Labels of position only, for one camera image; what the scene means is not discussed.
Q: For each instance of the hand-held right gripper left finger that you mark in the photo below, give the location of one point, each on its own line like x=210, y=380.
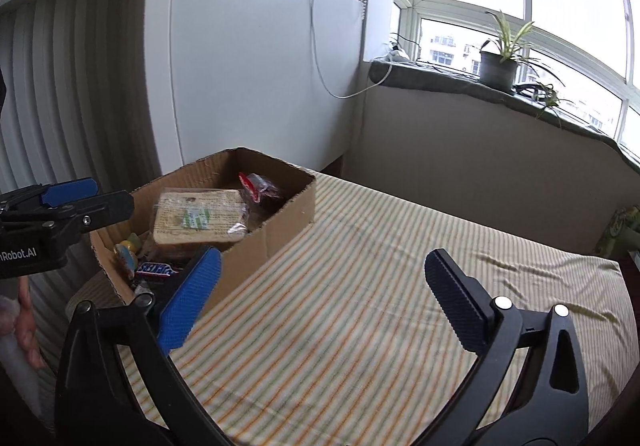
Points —
x=190, y=301

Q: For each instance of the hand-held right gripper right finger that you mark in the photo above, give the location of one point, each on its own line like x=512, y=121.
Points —
x=457, y=306

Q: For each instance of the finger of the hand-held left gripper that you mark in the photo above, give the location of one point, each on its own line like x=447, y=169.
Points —
x=70, y=191
x=107, y=208

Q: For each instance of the brown chocolate bar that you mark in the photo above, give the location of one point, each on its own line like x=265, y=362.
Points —
x=157, y=269

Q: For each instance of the bagged sliced bread loaf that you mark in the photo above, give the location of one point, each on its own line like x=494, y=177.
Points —
x=200, y=218

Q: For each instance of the brown cardboard box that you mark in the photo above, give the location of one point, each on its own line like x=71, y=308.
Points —
x=270, y=236

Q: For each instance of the brownie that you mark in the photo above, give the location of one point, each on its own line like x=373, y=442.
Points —
x=262, y=193

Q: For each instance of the person's left hand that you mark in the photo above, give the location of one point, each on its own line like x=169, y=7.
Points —
x=27, y=321

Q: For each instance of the striped yellow cloth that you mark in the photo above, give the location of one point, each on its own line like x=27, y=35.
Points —
x=350, y=351

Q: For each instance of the green paper bag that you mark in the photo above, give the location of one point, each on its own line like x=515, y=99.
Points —
x=617, y=231

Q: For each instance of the white cabinet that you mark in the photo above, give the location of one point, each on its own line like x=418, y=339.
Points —
x=240, y=50

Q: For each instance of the small trailing spider plant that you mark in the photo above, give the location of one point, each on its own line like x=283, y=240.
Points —
x=550, y=98

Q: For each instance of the potted spider plant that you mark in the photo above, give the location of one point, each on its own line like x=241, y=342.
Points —
x=497, y=68

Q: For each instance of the white power strip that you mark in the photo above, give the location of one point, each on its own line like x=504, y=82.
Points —
x=397, y=55

